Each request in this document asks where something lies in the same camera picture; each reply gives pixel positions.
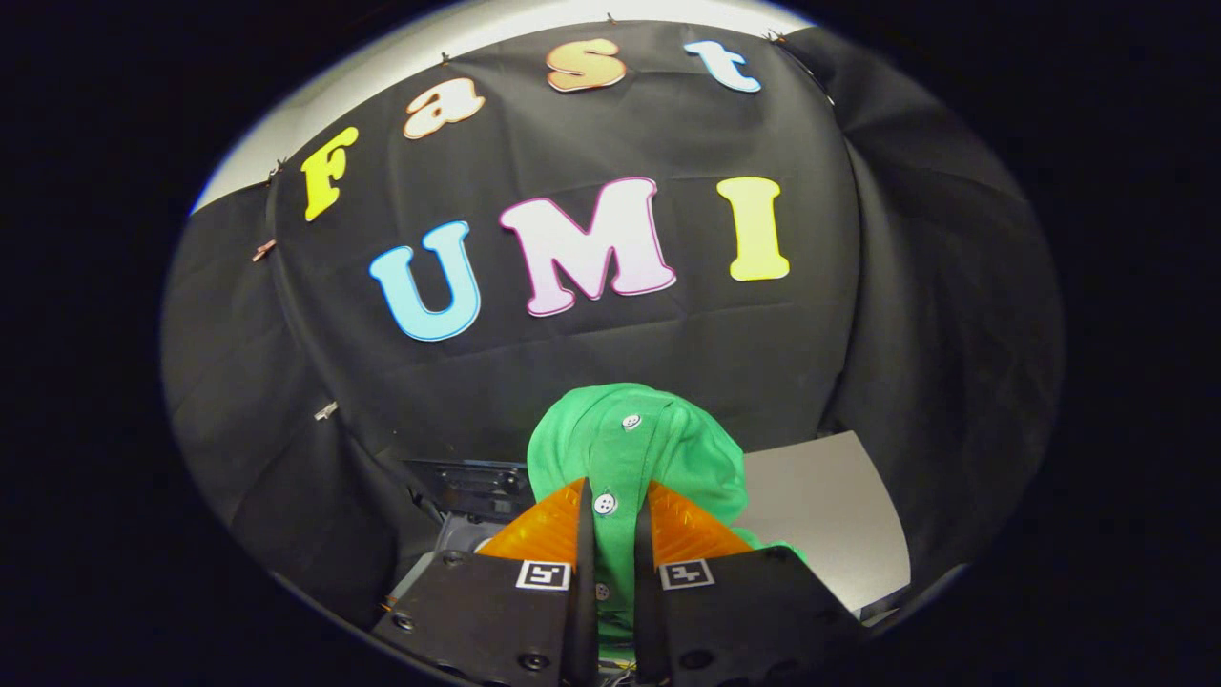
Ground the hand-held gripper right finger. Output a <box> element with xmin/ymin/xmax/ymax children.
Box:
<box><xmin>632</xmin><ymin>479</ymin><xmax>867</xmax><ymax>687</ymax></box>

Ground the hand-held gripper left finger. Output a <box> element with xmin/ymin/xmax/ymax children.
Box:
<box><xmin>370</xmin><ymin>477</ymin><xmax>600</xmax><ymax>687</ymax></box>

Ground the grey top-load washing machine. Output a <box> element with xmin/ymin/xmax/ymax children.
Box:
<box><xmin>386</xmin><ymin>458</ymin><xmax>535</xmax><ymax>614</ymax></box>

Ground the grey cabinet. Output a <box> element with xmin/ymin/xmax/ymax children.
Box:
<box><xmin>739</xmin><ymin>429</ymin><xmax>914</xmax><ymax>616</ymax></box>

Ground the black backdrop cloth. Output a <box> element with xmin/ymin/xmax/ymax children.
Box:
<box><xmin>160</xmin><ymin>19</ymin><xmax>1065</xmax><ymax>633</ymax></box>

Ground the green polo shirt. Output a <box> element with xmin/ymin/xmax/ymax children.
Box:
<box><xmin>527</xmin><ymin>384</ymin><xmax>807</xmax><ymax>661</ymax></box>

